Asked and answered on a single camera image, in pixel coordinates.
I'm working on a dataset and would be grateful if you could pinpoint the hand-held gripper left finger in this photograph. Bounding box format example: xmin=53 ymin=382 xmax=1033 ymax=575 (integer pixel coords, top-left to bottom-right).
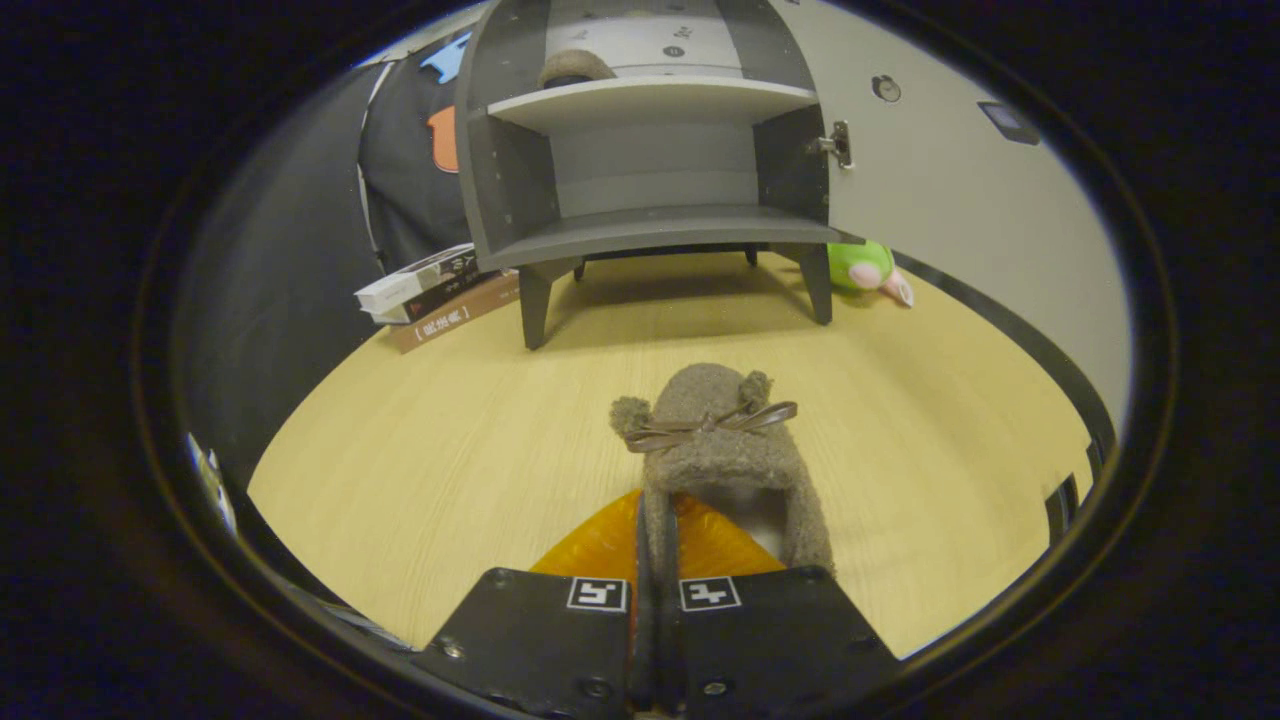
xmin=415 ymin=488 xmax=641 ymax=720

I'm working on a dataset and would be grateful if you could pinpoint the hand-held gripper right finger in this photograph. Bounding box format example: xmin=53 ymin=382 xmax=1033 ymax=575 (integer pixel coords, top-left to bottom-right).
xmin=655 ymin=495 xmax=901 ymax=720

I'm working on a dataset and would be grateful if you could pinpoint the grey shoe cabinet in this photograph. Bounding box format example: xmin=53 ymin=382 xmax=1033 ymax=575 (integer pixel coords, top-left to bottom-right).
xmin=455 ymin=0 xmax=866 ymax=351

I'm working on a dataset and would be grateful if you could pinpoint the brown book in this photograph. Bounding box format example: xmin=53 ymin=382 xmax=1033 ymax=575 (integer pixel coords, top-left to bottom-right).
xmin=388 ymin=272 xmax=523 ymax=354

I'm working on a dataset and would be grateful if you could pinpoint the dark book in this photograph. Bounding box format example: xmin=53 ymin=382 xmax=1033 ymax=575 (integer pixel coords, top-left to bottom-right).
xmin=370 ymin=262 xmax=501 ymax=324

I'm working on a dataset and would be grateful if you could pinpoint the green plush toy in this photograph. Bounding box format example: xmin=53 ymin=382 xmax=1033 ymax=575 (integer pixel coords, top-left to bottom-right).
xmin=828 ymin=240 xmax=914 ymax=308

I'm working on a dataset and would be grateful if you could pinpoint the black backdrop cloth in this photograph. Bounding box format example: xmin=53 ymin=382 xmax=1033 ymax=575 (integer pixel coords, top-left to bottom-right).
xmin=175 ymin=30 xmax=501 ymax=481

